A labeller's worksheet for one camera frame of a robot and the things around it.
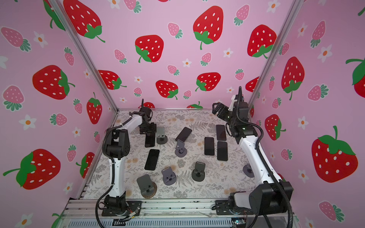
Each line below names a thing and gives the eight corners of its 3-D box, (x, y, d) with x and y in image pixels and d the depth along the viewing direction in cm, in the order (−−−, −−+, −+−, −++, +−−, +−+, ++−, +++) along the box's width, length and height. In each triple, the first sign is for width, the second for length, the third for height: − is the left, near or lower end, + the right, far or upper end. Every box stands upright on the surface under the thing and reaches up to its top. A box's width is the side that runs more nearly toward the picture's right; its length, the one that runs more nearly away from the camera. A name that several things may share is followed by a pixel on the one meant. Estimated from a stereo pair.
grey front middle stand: (168, 188, 83) (165, 183, 74) (161, 179, 86) (158, 172, 78) (177, 180, 85) (176, 174, 77) (170, 171, 89) (168, 165, 81)
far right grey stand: (247, 178, 86) (250, 175, 82) (242, 168, 90) (244, 164, 86) (251, 177, 87) (255, 174, 82) (246, 166, 91) (249, 163, 87)
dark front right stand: (191, 181, 85) (192, 175, 76) (191, 169, 90) (191, 161, 81) (204, 181, 85) (205, 175, 76) (203, 169, 90) (204, 161, 81)
